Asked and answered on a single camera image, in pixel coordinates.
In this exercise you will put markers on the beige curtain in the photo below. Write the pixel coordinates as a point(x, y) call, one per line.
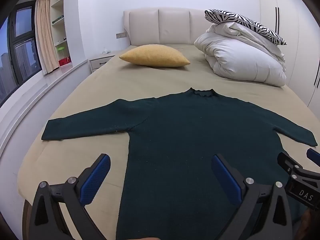
point(45, 35)

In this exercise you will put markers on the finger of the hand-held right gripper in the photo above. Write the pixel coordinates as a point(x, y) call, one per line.
point(290, 163)
point(314, 156)

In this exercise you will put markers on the white shelf unit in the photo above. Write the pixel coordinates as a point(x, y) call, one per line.
point(60, 33)

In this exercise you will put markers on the dark items on shelf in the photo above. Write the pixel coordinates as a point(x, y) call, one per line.
point(57, 20)

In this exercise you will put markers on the white folded duvet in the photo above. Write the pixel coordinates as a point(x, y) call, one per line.
point(240, 57)

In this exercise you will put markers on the zebra striped pillow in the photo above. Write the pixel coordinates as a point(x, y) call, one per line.
point(250, 23)

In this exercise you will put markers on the dark green sweater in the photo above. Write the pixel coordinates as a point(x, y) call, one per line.
point(187, 130)

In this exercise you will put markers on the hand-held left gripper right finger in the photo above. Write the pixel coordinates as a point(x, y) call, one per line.
point(225, 177)

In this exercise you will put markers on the black framed window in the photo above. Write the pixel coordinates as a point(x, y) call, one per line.
point(23, 52)

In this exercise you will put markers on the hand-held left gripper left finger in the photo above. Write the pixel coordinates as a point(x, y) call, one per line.
point(96, 177)

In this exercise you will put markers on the red box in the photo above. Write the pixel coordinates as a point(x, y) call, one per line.
point(64, 61)

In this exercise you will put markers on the white wardrobe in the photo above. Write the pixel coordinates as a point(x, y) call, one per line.
point(295, 42)

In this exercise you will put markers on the grey wall switch plate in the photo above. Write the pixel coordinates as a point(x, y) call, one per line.
point(121, 35)

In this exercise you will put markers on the cream leather headboard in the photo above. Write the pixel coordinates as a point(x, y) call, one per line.
point(172, 26)

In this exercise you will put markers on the bed with beige sheet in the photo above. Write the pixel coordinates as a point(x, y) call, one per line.
point(125, 85)

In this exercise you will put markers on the white nightstand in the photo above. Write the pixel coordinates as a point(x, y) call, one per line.
point(98, 62)

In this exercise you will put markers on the green plastic item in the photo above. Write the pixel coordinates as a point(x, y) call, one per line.
point(61, 50)

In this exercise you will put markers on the white tissue pack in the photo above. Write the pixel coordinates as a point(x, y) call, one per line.
point(106, 51)

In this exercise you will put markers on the yellow pillow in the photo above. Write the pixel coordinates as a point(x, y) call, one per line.
point(155, 56)

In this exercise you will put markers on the white window bench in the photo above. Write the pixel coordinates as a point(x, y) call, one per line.
point(37, 92)

